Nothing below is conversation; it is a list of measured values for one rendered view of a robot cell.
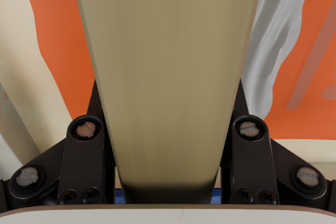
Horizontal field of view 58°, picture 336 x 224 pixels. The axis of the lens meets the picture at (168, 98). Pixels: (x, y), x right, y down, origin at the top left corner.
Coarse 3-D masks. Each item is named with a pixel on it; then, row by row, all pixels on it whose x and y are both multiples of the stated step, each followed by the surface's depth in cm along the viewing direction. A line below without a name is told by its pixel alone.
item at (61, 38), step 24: (48, 0) 22; (72, 0) 22; (312, 0) 22; (48, 24) 24; (72, 24) 24; (312, 24) 24; (48, 48) 25; (72, 48) 25; (72, 72) 27; (288, 72) 27; (72, 96) 30; (264, 120) 32; (288, 120) 33; (312, 120) 33
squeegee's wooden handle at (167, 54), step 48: (96, 0) 4; (144, 0) 4; (192, 0) 4; (240, 0) 4; (96, 48) 5; (144, 48) 5; (192, 48) 5; (240, 48) 5; (144, 96) 6; (192, 96) 6; (144, 144) 7; (192, 144) 7; (144, 192) 9; (192, 192) 9
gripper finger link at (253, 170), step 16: (240, 128) 10; (256, 128) 10; (240, 144) 9; (256, 144) 9; (240, 160) 9; (256, 160) 9; (272, 160) 9; (224, 176) 11; (240, 176) 8; (256, 176) 8; (272, 176) 8; (224, 192) 10; (240, 192) 8; (256, 192) 8; (272, 192) 8
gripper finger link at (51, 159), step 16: (96, 96) 11; (96, 112) 11; (64, 144) 10; (32, 160) 9; (48, 160) 9; (112, 160) 11; (16, 176) 9; (32, 176) 9; (48, 176) 9; (16, 192) 9; (32, 192) 9; (48, 192) 9
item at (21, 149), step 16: (0, 96) 28; (0, 112) 28; (16, 112) 31; (0, 128) 28; (16, 128) 31; (0, 144) 29; (16, 144) 31; (32, 144) 35; (0, 160) 32; (16, 160) 32; (0, 176) 34
